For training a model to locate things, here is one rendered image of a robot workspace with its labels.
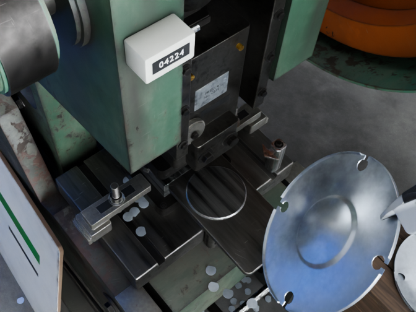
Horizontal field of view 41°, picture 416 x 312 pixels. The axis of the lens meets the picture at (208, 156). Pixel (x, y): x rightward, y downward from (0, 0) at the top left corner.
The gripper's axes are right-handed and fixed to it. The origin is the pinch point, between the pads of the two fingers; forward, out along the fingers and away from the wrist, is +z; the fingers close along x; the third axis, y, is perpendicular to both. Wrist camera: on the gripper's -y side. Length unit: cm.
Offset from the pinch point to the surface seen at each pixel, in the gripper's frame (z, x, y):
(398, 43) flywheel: -7.7, 2.8, -31.7
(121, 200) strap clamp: 50, -11, -17
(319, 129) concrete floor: 55, 92, -89
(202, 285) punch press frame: 46.6, 9.0, -3.2
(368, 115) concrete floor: 40, 107, -96
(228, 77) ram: 13.8, -19.3, -23.3
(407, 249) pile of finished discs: 25, 71, -22
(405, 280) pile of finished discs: 27, 69, -14
